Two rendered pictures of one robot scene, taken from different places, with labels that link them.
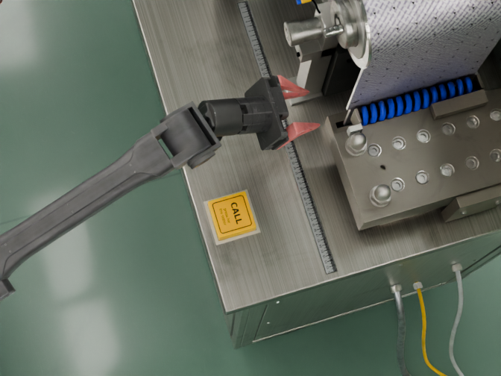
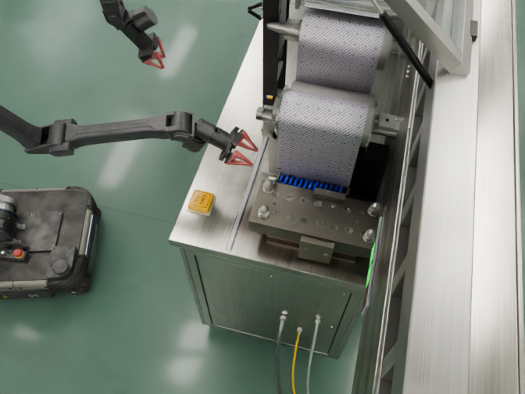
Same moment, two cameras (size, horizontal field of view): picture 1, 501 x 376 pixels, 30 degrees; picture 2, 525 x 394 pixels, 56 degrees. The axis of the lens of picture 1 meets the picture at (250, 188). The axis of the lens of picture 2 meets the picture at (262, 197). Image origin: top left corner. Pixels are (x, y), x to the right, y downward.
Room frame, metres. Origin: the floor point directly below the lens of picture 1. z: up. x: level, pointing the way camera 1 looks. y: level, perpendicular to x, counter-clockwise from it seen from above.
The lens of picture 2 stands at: (-0.18, -0.70, 2.31)
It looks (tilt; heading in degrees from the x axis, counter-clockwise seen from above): 57 degrees down; 39
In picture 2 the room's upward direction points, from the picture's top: straight up
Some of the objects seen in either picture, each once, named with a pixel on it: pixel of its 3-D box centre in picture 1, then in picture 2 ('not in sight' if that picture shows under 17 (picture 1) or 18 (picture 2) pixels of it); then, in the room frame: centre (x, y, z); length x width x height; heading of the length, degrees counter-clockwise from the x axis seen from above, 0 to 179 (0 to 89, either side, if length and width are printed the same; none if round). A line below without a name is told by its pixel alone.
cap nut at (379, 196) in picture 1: (382, 193); (263, 210); (0.42, -0.21, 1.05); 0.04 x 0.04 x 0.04
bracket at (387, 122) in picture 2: not in sight; (389, 122); (0.74, -0.39, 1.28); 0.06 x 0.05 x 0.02; 114
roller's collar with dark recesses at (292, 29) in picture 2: not in sight; (296, 30); (0.84, 0.00, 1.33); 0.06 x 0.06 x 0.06; 24
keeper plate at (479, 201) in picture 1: (477, 204); (316, 251); (0.45, -0.39, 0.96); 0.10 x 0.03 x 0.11; 114
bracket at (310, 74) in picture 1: (309, 57); (271, 142); (0.64, -0.07, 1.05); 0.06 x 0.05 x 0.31; 114
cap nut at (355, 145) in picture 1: (358, 142); (268, 184); (0.50, -0.17, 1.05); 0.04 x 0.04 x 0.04
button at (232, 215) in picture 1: (232, 215); (201, 201); (0.38, 0.03, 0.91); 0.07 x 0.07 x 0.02; 24
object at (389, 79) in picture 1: (422, 71); (314, 163); (0.61, -0.25, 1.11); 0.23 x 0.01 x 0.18; 114
